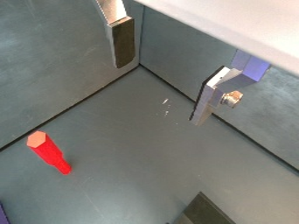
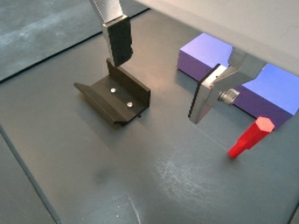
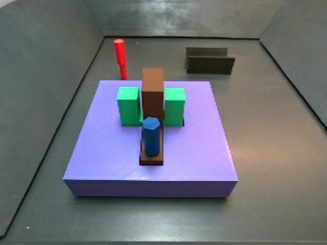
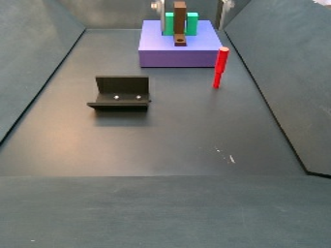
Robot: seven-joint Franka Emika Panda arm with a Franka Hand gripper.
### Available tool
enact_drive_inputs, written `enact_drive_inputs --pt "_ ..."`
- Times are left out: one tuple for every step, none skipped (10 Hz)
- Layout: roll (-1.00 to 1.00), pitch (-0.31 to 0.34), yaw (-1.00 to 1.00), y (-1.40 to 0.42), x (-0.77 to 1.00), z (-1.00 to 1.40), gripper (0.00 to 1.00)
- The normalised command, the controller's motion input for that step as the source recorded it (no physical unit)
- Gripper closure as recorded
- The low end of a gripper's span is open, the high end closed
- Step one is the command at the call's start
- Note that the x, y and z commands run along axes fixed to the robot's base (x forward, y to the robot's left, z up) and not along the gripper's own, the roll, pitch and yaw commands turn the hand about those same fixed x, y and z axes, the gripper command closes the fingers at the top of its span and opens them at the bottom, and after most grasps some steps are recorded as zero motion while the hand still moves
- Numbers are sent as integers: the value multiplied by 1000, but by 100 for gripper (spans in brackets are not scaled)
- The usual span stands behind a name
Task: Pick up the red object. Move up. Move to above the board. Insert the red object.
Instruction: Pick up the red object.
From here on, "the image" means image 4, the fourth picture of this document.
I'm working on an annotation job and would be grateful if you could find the left green block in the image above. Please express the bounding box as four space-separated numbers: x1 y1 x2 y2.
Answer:
163 12 175 36

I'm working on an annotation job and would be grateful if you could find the red stepped peg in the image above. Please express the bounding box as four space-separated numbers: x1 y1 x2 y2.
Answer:
213 46 230 88

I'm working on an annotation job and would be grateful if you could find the right green block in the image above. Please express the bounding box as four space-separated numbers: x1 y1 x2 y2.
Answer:
186 13 199 36

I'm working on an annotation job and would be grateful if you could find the brown upright block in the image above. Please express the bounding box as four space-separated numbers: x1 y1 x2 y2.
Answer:
174 1 187 47

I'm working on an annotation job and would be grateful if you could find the purple base board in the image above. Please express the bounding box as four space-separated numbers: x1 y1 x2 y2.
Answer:
139 20 223 68

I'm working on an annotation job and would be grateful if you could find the black angle bracket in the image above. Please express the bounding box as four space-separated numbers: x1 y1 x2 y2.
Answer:
87 76 150 109

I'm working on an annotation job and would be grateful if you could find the green block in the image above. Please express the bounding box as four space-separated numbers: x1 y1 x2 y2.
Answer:
163 12 175 36
186 13 199 36

